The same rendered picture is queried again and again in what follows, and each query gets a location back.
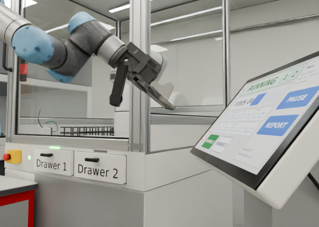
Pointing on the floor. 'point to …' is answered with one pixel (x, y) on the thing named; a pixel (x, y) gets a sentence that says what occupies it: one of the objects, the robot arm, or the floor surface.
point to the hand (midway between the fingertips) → (168, 108)
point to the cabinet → (131, 202)
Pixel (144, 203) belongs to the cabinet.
